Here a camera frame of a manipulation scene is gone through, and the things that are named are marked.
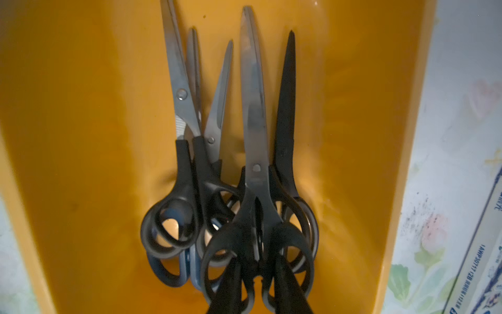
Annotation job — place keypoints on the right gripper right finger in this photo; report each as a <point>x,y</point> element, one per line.
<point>289,297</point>

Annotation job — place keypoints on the pencil box white blue red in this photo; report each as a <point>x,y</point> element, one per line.
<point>477,288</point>

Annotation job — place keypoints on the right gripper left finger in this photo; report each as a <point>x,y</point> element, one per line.
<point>227,298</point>

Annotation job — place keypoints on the yellow plastic storage box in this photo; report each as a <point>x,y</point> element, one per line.
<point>88,142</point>

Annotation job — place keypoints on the dark blue handled scissors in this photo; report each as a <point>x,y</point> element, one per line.
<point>172,267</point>

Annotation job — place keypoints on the small black silver scissors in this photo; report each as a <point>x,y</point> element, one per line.
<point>183,96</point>

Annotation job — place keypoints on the medium black silver scissors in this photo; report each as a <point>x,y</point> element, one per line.
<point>257,234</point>

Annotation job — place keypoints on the large all-black scissors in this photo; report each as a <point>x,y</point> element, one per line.
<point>284,148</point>

